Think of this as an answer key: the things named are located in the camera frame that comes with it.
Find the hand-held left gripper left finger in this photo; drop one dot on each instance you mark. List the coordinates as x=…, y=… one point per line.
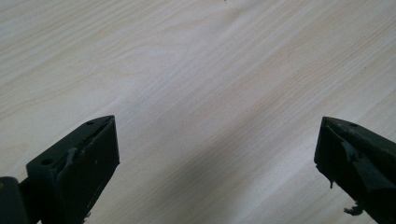
x=77, y=174

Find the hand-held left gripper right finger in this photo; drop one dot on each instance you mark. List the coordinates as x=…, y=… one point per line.
x=358, y=161

